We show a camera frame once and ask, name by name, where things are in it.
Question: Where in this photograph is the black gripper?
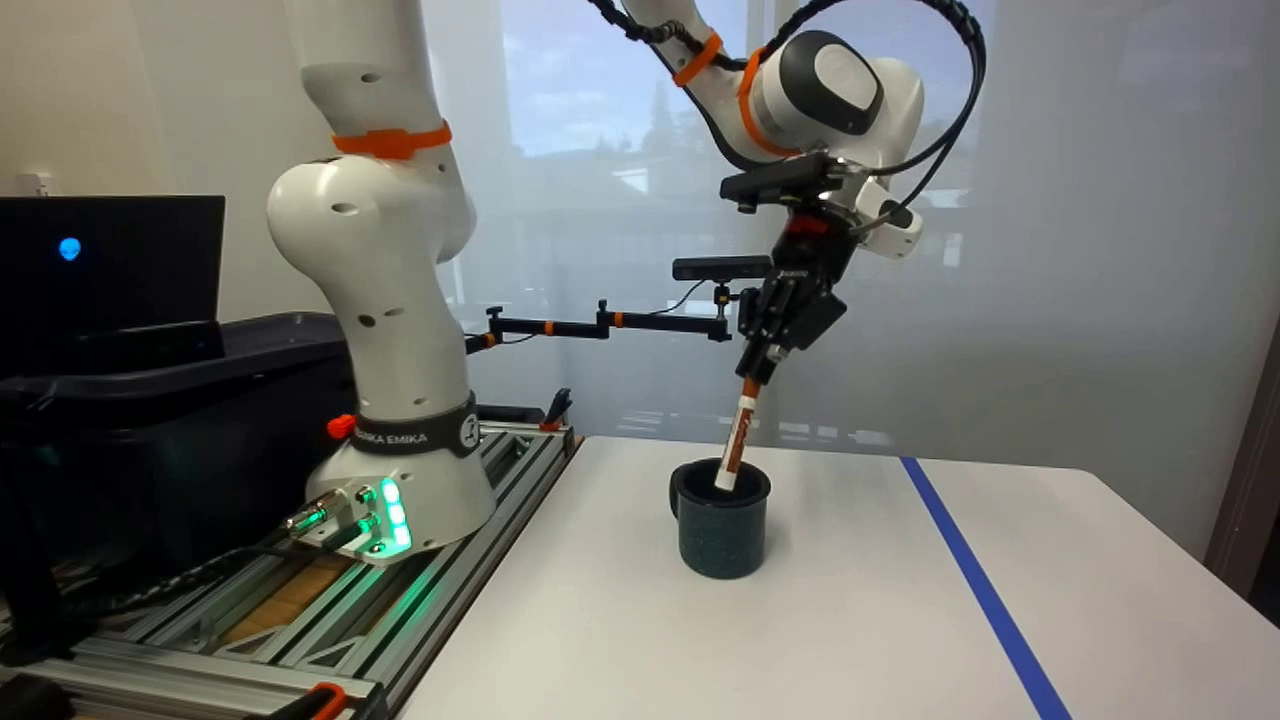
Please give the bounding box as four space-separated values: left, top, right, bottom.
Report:
737 239 848 383

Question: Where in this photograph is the white marker with orange cap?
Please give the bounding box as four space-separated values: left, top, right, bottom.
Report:
717 381 762 492

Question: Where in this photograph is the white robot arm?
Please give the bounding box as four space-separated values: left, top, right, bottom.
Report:
270 0 925 563

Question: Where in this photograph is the dark green cup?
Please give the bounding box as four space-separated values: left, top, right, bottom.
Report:
668 461 774 578

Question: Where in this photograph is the blue tape strip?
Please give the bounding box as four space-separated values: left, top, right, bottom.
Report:
902 454 1071 720

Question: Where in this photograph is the black cabinet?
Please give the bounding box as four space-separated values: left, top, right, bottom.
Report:
0 310 352 658

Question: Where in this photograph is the black computer monitor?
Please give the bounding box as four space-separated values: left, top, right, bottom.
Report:
0 197 224 375

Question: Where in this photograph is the black camera on boom arm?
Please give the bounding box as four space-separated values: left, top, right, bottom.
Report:
466 254 774 356

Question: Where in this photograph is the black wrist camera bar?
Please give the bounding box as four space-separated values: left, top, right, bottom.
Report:
719 153 848 212

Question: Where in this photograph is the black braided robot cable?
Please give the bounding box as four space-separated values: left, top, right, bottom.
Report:
590 0 992 231

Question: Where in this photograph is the aluminium extrusion base frame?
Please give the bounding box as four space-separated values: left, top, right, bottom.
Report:
5 422 571 720

